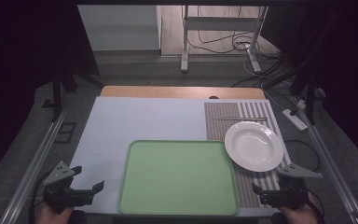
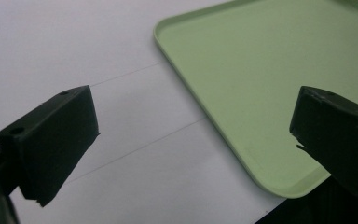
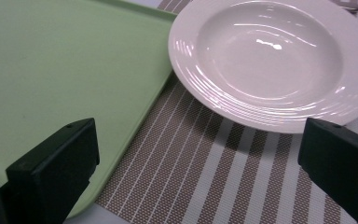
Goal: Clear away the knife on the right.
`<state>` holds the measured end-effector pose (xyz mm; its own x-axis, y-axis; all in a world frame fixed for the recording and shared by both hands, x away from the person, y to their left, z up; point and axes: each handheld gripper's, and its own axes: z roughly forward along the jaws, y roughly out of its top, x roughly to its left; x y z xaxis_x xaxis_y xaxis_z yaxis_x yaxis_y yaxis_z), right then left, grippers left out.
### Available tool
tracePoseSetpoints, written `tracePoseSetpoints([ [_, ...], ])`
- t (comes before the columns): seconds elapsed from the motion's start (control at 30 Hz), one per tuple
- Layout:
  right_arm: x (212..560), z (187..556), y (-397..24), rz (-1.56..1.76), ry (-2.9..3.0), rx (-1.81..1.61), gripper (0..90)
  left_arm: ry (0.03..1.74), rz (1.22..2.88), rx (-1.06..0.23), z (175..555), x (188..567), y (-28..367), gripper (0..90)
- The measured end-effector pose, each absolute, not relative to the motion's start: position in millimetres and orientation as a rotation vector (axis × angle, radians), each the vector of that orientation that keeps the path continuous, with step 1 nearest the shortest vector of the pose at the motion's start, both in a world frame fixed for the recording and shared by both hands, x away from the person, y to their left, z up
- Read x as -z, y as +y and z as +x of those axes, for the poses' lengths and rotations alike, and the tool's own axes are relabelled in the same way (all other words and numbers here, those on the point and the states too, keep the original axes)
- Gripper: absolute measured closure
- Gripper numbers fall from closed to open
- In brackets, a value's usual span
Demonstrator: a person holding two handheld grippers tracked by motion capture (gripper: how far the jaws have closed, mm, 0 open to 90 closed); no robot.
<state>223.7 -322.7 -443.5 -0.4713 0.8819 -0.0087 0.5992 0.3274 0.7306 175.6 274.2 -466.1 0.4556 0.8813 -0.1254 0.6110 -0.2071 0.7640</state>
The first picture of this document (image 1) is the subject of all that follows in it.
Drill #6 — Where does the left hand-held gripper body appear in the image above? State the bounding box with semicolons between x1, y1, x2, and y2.
42;161;95;215

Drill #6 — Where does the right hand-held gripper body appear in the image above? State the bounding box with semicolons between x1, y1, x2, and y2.
260;163;324;210

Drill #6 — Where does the person's right hand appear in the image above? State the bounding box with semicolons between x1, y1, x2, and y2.
277;191;320;224

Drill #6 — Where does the person's left hand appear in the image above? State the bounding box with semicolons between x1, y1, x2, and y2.
35;203;75;224

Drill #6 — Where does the white round plate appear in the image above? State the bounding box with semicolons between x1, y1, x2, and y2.
224;120;285;174

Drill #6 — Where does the white power strip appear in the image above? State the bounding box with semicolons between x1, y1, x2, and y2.
281;107;309;132

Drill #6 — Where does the grey striped placemat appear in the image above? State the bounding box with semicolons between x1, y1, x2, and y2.
203;100;293;209

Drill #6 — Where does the white table sheet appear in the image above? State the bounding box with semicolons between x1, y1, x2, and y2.
69;95;291;217

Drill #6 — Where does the black stand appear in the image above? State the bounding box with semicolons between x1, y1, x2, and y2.
41;70;104;123
262;60;328;126

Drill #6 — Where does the green plastic tray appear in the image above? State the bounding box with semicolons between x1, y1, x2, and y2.
117;139;240;217

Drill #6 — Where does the white metal stand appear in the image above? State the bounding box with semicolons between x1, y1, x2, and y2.
180;5;270;75

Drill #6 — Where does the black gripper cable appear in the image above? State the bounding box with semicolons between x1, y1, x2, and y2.
28;171;54;224
307;189;326;224

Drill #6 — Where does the aluminium rail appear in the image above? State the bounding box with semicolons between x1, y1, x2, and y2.
297;104;358;224
0;101;73;224

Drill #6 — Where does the black rectangular floor frame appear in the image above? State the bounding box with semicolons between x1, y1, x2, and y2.
54;121;77;145

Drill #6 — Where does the black floor cable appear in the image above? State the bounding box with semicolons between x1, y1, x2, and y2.
283;139;322;173

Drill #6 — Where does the white cable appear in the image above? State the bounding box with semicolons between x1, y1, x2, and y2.
241;42;295;111

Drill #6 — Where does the black cable tangle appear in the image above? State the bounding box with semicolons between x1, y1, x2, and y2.
186;5;282;63

